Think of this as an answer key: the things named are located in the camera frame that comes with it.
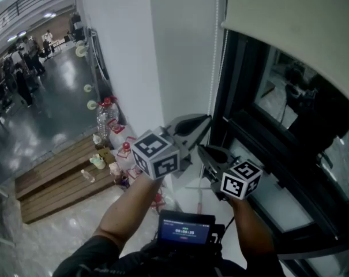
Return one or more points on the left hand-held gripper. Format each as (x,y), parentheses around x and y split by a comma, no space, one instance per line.
(152,147)

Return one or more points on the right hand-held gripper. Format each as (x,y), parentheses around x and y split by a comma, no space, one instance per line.
(246,170)

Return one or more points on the beige roller blind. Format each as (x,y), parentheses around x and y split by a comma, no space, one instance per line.
(278,10)

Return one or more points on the person's left forearm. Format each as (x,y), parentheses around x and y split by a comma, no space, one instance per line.
(125,212)

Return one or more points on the person's right forearm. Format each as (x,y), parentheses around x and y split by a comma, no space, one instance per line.
(250,229)

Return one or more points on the black framed window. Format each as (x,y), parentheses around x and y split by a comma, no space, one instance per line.
(232,82)

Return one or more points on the large clear water jug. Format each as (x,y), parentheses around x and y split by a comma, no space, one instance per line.
(123,159)
(158,199)
(119,138)
(105,120)
(132,173)

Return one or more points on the black chest-mounted screen device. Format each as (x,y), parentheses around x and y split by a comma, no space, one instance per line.
(184,231)

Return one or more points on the dark patterned bottle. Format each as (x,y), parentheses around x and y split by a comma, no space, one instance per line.
(123,180)

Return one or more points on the small pink figurine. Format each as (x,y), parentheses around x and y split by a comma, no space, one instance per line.
(115,167)

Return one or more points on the small cardboard box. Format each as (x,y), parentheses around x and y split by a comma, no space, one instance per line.
(106,153)

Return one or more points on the white spray bottle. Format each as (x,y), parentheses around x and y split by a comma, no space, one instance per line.
(97,139)

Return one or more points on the pale green cup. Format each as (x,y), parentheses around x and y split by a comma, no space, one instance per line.
(97,161)

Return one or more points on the folded trolley with cream wheels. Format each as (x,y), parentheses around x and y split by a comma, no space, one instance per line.
(100,65)

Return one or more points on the small clear plastic bottle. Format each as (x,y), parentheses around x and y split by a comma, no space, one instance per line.
(88,175)

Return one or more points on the wooden step platform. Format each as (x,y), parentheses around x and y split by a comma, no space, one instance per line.
(56,198)

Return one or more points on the standing rack with grey garments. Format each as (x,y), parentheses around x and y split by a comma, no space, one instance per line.
(76,26)

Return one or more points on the person's dark shirt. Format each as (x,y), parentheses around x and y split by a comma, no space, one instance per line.
(87,258)

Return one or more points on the group of ceiling lights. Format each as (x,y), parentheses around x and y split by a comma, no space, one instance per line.
(50,15)

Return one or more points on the black balcony railing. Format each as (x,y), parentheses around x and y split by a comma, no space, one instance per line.
(17,9)

